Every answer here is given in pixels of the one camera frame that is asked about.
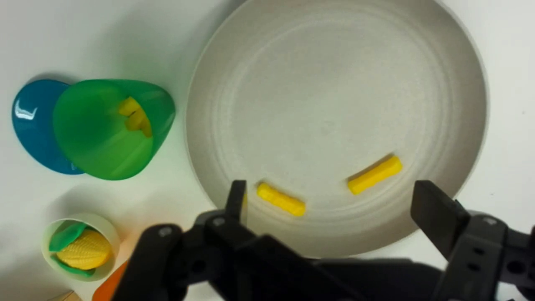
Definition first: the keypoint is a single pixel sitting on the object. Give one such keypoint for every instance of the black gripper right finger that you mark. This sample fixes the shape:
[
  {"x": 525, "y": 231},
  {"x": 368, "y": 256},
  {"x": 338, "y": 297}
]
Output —
[{"x": 485, "y": 256}]

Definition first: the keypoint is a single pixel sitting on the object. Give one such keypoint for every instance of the teal plastic saucer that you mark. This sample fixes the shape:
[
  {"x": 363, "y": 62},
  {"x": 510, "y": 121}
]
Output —
[{"x": 35, "y": 128}]

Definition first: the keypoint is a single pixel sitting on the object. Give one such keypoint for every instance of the yellow toy corn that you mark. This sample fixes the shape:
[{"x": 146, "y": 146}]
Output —
[{"x": 85, "y": 251}]

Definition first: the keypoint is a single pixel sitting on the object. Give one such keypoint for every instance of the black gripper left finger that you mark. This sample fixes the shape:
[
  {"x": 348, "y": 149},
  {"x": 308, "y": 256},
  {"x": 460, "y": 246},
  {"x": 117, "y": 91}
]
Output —
[{"x": 184, "y": 261}]

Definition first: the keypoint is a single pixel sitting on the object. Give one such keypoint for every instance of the orange plastic cup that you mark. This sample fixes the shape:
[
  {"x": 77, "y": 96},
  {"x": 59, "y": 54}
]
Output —
[{"x": 114, "y": 285}]

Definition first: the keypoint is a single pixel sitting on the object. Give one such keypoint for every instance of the white plastic cup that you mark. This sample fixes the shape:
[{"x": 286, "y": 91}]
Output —
[{"x": 109, "y": 235}]

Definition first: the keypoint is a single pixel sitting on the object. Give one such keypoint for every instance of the green plastic cup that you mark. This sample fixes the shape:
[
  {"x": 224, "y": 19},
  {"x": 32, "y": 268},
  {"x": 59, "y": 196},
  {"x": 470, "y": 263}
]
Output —
[{"x": 106, "y": 131}]

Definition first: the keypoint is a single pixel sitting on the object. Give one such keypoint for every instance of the beige round plate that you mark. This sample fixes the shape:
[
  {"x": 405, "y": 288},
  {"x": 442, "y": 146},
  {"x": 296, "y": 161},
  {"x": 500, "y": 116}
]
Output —
[{"x": 335, "y": 84}]

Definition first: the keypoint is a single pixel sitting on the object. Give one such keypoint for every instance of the yellow toy fry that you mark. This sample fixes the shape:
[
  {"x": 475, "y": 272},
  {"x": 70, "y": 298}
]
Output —
[
  {"x": 129, "y": 108},
  {"x": 375, "y": 175},
  {"x": 279, "y": 200},
  {"x": 142, "y": 126}
]

